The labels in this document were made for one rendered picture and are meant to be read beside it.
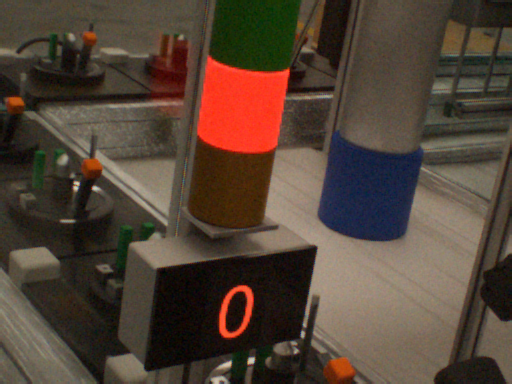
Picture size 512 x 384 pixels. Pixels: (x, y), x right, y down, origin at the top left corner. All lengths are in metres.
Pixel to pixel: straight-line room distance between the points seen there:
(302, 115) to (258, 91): 1.49
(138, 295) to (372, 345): 0.77
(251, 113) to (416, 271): 1.04
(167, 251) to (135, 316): 0.05
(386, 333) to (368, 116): 0.39
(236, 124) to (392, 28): 1.01
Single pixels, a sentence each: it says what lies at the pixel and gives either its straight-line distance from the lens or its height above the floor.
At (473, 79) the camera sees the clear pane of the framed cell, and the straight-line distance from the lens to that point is 1.91.
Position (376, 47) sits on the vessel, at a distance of 1.60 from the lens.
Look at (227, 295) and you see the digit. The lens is 0.63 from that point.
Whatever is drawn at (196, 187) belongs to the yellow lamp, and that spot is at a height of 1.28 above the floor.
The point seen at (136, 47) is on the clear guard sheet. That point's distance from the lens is 0.60.
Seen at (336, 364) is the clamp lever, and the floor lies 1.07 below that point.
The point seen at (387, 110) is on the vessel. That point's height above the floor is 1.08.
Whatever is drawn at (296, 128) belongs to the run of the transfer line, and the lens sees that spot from 2.07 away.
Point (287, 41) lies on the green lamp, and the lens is 0.59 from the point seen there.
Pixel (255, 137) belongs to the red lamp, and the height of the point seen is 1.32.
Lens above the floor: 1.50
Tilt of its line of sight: 21 degrees down
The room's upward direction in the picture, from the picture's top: 9 degrees clockwise
